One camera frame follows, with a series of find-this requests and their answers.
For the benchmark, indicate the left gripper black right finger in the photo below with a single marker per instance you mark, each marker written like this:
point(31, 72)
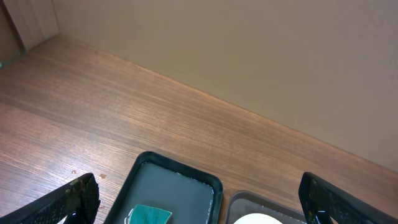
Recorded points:
point(323, 202)

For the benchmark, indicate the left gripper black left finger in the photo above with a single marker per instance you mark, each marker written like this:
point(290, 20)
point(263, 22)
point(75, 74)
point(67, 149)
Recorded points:
point(75, 202)

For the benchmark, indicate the green yellow sponge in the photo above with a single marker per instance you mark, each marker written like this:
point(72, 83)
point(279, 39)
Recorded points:
point(143, 214)

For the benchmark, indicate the white plate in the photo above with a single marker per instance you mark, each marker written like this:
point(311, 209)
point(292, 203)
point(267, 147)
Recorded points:
point(257, 218)

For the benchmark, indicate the large dark brown tray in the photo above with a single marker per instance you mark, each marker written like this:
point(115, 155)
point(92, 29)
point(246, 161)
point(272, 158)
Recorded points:
point(244, 203)

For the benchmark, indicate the small black tray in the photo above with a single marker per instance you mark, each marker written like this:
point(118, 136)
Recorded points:
point(191, 195)

